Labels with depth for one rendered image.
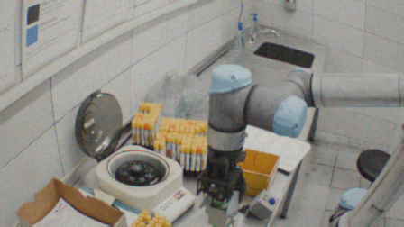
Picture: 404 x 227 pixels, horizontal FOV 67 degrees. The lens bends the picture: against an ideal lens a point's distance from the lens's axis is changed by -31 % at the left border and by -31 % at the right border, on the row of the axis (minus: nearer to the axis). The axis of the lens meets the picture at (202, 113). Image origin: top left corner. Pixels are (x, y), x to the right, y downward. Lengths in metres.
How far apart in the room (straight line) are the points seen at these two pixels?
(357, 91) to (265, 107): 0.22
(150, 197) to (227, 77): 0.50
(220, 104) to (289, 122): 0.14
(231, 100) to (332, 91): 0.22
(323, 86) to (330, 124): 2.67
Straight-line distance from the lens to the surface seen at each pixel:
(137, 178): 1.24
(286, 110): 0.73
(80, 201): 1.13
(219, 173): 0.86
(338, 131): 3.50
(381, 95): 0.79
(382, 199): 0.75
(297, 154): 1.57
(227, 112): 0.78
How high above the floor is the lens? 1.70
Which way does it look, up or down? 27 degrees down
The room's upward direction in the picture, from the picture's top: 3 degrees clockwise
